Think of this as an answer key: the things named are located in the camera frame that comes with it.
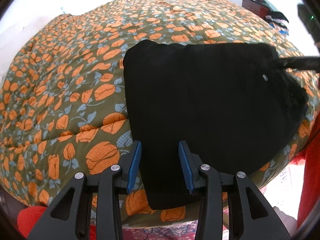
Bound black pants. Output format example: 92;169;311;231
123;40;308;210

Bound pile of clothes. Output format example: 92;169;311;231
251;0;289;37

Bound brown wooden nightstand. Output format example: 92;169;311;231
242;0;270;18

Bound red fuzzy coat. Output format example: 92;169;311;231
17;117;319;238

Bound orange floral green bedspread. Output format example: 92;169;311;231
0;0;320;228

